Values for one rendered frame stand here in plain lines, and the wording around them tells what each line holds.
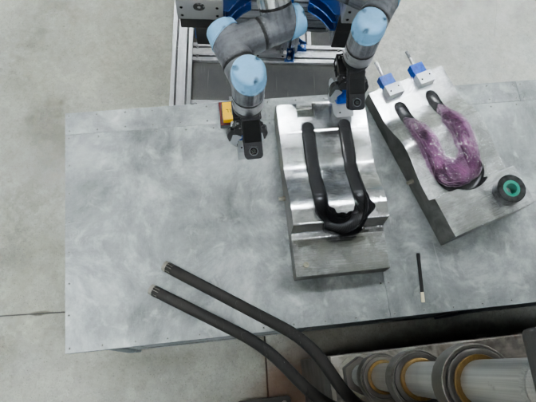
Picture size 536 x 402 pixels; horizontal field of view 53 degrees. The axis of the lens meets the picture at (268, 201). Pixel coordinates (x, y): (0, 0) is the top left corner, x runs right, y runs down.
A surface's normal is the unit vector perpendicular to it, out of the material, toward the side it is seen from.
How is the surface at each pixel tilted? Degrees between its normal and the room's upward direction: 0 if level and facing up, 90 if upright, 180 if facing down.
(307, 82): 0
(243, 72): 0
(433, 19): 1
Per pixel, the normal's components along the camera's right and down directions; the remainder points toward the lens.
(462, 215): 0.06, -0.29
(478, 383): -1.00, -0.05
